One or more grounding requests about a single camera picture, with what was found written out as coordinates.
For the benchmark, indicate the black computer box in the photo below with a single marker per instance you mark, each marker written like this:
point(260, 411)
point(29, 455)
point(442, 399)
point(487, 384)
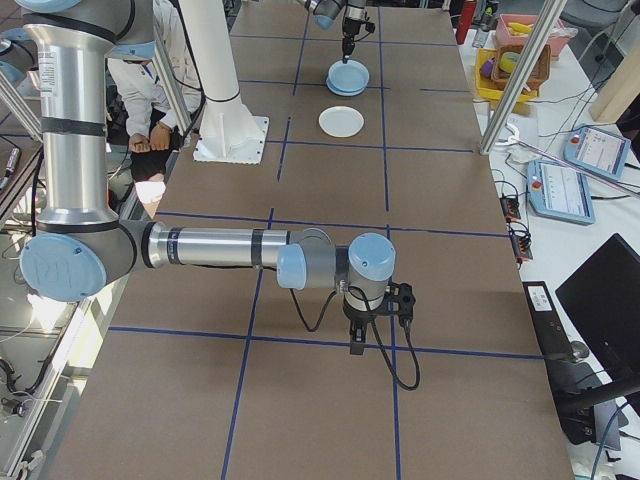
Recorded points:
point(547, 320)

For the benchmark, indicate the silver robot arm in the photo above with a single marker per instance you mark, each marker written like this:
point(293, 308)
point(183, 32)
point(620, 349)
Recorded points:
point(70, 150)
point(325, 20)

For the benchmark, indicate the tall aluminium post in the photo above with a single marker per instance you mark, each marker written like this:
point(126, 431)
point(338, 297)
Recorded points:
point(520, 75)

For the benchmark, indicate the white round plate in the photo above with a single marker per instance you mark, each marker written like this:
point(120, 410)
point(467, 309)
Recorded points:
point(341, 121)

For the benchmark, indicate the white plastic hook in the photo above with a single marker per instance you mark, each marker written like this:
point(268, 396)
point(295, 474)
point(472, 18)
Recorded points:
point(511, 134)

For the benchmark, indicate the person in white jacket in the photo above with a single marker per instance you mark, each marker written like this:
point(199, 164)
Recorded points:
point(135, 95)

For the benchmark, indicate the large blue teach pendant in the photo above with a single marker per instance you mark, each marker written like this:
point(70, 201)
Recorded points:
point(562, 192)

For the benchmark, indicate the orange black hub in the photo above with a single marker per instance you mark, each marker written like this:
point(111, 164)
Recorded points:
point(522, 250)
point(511, 208)

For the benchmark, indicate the purple small item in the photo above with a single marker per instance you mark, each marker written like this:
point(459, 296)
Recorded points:
point(487, 66)

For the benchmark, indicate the yellow green tape roll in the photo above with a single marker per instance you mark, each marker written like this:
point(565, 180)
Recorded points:
point(504, 60)

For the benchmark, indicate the ribbed light blue plate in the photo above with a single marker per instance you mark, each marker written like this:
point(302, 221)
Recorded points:
point(348, 75)

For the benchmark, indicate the light wooden board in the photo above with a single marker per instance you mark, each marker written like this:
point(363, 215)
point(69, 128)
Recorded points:
point(620, 85)

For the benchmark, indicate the plain light blue plate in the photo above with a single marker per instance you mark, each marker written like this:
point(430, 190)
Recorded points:
point(347, 94)

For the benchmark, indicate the slanted aluminium frame bar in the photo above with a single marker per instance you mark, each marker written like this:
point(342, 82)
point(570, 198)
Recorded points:
point(173, 90)

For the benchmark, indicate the small blue teach pendant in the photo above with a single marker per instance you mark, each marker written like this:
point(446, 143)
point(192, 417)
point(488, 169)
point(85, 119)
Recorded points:
point(597, 150)

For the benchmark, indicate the white pedestal with base plate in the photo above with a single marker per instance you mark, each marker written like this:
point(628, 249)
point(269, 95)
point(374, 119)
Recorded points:
point(220, 75)

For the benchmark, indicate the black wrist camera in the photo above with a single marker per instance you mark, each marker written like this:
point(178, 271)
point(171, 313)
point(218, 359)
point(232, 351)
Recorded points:
point(369, 26)
point(402, 300)

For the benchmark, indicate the pink plastic bin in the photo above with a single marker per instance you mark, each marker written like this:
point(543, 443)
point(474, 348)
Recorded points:
point(505, 40)

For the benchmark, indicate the black monitor stand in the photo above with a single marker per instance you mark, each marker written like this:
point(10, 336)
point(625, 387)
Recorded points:
point(590, 395)

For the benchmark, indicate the yellow plastic bin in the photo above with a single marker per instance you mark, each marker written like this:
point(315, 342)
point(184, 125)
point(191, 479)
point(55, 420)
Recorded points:
point(486, 86)

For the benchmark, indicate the aluminium frame rail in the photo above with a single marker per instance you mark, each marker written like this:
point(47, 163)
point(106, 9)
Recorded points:
point(60, 370)

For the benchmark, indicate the grey computer mouse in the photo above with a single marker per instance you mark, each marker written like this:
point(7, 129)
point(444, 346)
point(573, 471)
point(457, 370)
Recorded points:
point(580, 350)

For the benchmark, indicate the yellow item in bin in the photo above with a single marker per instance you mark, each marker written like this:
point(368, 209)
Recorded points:
point(519, 27)

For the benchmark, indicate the black computer monitor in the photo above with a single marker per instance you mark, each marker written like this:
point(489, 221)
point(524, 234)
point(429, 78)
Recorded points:
point(605, 300)

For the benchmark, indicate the brown wicker basket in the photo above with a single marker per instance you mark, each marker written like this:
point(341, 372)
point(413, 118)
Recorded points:
point(539, 70)

